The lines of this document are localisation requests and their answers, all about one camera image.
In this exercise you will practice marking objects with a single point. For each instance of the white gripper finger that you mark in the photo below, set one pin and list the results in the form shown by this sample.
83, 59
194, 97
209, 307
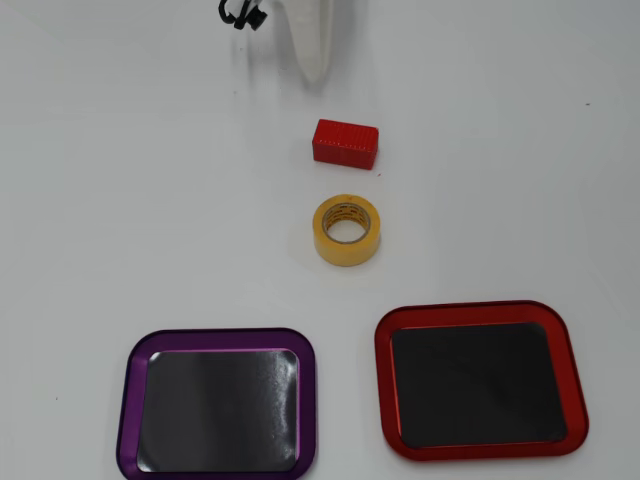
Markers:
312, 45

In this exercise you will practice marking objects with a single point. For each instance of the yellow tape roll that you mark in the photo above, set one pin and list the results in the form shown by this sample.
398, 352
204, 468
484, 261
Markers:
345, 252

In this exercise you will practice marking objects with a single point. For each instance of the red perforated block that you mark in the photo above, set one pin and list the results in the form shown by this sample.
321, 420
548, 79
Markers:
345, 145

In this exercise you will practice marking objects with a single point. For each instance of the purple metal tray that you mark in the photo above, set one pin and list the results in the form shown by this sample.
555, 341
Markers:
220, 410

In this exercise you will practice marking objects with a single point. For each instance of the red metal tray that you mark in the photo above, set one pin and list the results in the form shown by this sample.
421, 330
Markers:
475, 385

